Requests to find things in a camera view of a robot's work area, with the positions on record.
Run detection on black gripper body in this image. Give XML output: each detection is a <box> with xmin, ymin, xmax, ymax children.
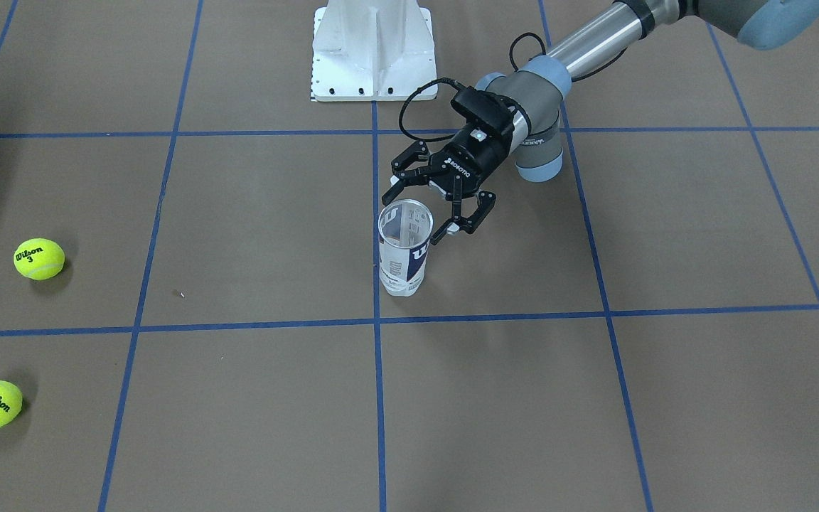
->
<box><xmin>432</xmin><ymin>122</ymin><xmax>513</xmax><ymax>200</ymax></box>

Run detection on clear tennis ball can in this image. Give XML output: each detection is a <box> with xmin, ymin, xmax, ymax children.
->
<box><xmin>377</xmin><ymin>200</ymin><xmax>434</xmax><ymax>296</ymax></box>

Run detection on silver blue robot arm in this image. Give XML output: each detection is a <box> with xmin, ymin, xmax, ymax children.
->
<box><xmin>380</xmin><ymin>1</ymin><xmax>819</xmax><ymax>243</ymax></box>

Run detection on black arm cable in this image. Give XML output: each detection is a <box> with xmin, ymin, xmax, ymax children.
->
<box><xmin>398</xmin><ymin>31</ymin><xmax>631</xmax><ymax>137</ymax></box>

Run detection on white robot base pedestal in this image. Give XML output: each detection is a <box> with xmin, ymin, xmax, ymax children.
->
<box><xmin>310</xmin><ymin>1</ymin><xmax>437</xmax><ymax>102</ymax></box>

